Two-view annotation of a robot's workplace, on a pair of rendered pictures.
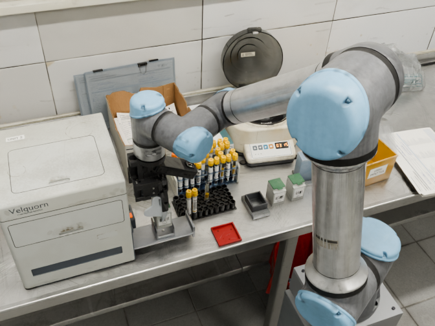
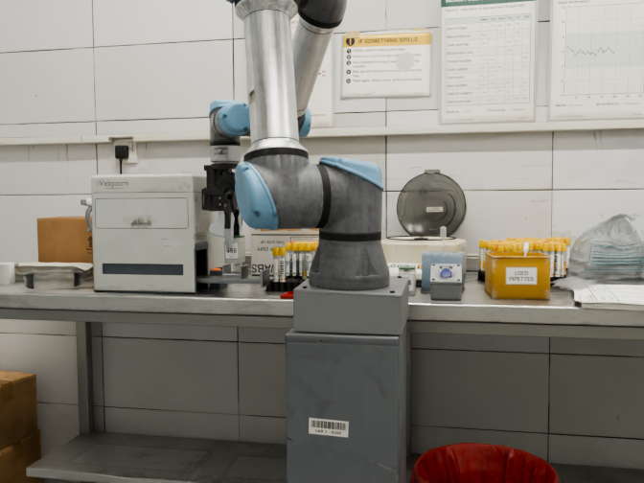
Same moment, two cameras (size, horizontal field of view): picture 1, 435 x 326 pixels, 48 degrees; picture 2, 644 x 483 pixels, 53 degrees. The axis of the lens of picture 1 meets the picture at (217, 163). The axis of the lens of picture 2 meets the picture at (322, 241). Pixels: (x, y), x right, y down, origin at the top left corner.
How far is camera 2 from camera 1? 132 cm
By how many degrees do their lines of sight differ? 49
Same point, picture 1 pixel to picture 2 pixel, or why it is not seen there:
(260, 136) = (401, 252)
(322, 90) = not seen: outside the picture
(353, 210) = (264, 53)
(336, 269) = (256, 126)
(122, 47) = not seen: hidden behind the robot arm
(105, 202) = (173, 196)
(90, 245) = (155, 251)
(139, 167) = (211, 172)
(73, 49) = not seen: hidden behind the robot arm
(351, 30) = (585, 206)
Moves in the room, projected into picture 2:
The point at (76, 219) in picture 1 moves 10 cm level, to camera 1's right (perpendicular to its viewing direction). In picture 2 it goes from (147, 210) to (174, 210)
